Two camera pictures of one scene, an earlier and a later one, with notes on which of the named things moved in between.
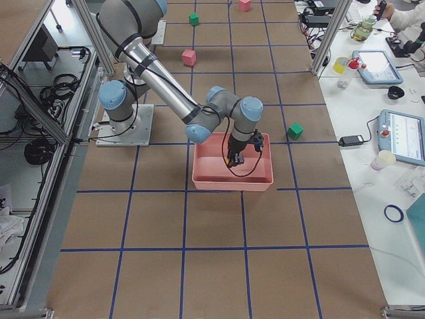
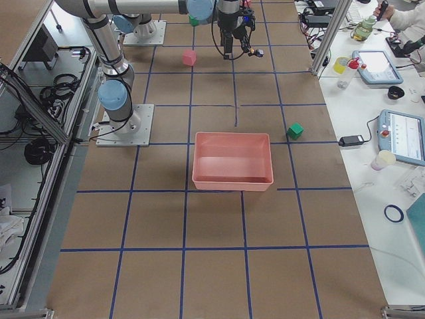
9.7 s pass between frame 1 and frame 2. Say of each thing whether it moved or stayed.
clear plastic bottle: stayed
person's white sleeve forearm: stayed
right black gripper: moved
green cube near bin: stayed
